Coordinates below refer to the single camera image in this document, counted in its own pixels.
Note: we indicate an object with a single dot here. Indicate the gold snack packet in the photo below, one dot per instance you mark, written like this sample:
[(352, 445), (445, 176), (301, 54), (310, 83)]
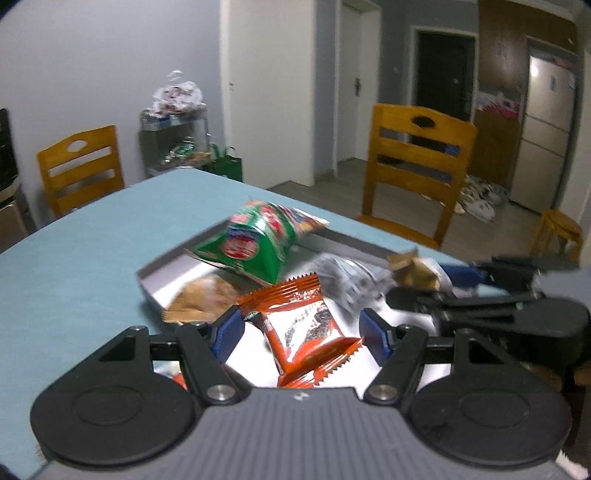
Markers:
[(415, 272)]

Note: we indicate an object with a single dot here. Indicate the green snack bag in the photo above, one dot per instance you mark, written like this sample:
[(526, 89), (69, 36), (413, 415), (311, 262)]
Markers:
[(249, 240)]

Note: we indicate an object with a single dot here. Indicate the dark door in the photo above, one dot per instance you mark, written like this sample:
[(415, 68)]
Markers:
[(443, 74)]

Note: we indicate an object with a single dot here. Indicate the wooden stool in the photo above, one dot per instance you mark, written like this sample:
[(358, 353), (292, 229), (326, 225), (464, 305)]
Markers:
[(558, 221)]

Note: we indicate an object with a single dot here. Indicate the wooden chair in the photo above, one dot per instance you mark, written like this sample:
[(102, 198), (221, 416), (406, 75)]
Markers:
[(104, 138), (392, 124)]

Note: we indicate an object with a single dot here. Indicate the small orange snack packet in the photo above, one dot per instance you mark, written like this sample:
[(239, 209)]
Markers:
[(304, 332)]

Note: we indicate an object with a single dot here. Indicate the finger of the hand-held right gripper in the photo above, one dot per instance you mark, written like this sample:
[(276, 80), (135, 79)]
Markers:
[(461, 276), (415, 300)]

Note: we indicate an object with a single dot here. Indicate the white door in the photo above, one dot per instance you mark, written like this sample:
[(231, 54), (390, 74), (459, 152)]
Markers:
[(351, 92)]

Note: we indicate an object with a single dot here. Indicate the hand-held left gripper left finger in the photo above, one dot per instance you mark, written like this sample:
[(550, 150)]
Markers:
[(229, 330)]

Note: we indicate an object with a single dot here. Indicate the black water dispenser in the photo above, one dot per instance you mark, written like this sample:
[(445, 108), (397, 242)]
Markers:
[(7, 152)]

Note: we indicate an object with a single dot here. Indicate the silver refrigerator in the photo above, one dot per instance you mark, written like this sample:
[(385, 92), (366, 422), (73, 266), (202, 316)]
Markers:
[(545, 129)]

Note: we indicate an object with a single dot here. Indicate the clear nut packet with barcode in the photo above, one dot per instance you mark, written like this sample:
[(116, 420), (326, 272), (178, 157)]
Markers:
[(351, 277)]

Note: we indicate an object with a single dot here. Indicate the green tote bag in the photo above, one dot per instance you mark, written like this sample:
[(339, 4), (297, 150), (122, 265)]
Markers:
[(226, 166)]

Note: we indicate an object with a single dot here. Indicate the pile of shoes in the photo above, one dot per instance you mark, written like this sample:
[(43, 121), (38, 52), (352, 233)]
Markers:
[(480, 198)]

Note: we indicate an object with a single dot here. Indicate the metal trolley shelf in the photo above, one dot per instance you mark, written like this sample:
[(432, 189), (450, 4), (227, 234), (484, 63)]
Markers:
[(157, 138)]

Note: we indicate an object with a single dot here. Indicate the wooden wardrobe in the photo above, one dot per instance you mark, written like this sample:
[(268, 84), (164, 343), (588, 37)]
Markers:
[(498, 46)]

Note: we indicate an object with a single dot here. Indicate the grey shallow cardboard box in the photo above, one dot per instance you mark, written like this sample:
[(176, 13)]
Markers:
[(159, 270)]

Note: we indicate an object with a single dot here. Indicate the white plastic bag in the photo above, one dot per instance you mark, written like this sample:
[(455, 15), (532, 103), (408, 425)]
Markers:
[(178, 94)]

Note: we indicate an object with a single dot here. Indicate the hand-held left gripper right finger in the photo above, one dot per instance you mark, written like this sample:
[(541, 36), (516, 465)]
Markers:
[(374, 334)]

